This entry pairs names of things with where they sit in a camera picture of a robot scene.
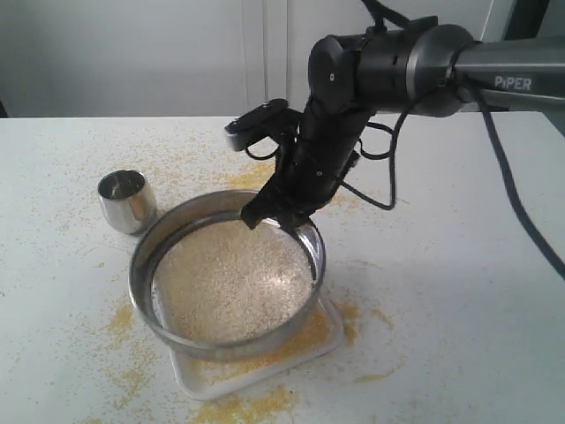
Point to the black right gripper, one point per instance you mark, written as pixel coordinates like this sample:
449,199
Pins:
307,173

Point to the yellow and white grain mix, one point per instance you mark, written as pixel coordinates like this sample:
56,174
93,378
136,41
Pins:
225,282

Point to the round steel mesh sieve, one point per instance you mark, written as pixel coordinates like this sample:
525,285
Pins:
185,218

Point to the stainless steel cup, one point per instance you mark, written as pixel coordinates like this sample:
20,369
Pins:
127,201

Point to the yellow sieved millet in tray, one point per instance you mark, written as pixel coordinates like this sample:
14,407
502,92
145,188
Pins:
321,334

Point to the white square plastic tray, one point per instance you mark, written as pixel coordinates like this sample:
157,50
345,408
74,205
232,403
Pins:
203,392

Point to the white cabinet behind table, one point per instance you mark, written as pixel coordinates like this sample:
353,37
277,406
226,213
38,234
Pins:
161,58

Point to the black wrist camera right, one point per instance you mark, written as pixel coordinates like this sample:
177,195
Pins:
273,119

